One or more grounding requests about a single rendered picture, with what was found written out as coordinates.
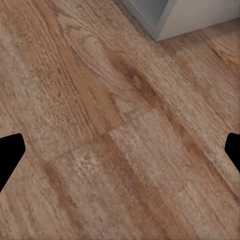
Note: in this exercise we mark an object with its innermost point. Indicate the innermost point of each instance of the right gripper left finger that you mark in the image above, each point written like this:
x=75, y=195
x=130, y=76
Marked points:
x=12, y=148

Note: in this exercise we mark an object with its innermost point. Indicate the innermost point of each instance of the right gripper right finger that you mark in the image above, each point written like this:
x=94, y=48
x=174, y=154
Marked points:
x=232, y=148

